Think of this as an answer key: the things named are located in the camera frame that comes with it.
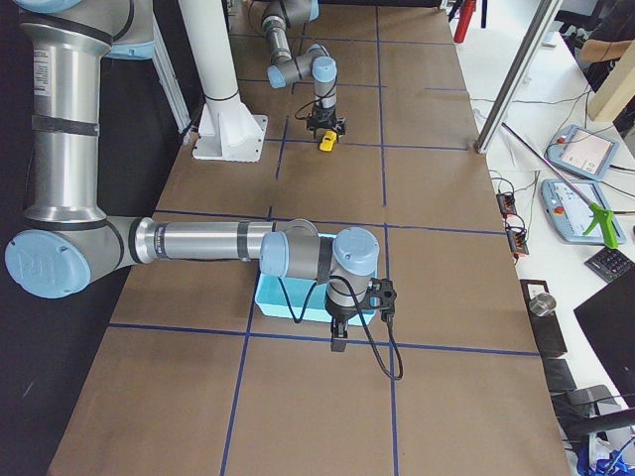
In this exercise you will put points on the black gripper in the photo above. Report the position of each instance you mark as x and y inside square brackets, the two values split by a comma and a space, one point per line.
[340, 314]
[321, 120]

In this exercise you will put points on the yellow beetle toy car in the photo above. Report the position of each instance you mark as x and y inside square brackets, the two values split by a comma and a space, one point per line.
[328, 141]

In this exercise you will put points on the light blue plastic bin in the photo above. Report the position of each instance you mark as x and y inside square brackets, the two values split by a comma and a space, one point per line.
[292, 300]

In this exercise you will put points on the red fire extinguisher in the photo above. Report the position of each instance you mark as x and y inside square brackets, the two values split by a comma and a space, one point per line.
[465, 10]

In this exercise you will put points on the lower black orange connector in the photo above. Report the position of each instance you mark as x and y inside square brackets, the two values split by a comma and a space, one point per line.
[517, 240]

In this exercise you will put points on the black orange connector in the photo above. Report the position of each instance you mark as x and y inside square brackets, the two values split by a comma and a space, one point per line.
[506, 203]
[517, 240]

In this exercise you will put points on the silver metal cup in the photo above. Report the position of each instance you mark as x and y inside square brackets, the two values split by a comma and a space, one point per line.
[542, 304]

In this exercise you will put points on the upper black orange connector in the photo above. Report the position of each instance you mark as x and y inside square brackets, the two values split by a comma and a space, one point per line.
[506, 203]

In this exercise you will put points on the lower teach pendant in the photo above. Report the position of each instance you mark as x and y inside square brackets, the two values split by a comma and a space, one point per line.
[570, 215]

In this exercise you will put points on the teach pendant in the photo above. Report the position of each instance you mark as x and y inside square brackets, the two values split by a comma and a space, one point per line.
[581, 152]
[570, 215]

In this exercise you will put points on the upper teach pendant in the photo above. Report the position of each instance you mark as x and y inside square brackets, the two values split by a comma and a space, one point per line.
[581, 152]

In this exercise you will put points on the black calculator keypad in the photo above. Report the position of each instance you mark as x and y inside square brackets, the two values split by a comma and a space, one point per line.
[609, 264]

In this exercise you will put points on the seated person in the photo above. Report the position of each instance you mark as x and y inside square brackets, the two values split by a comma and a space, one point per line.
[608, 43]

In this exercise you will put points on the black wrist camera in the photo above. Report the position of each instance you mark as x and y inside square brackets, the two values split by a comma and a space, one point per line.
[337, 125]
[380, 295]

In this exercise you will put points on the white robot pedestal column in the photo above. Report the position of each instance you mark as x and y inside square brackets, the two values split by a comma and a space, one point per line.
[227, 131]

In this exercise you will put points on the aluminium frame post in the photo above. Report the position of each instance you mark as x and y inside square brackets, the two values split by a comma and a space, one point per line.
[543, 18]

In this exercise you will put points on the green handled reach grabber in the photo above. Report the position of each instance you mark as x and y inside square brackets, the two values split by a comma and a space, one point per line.
[602, 217]

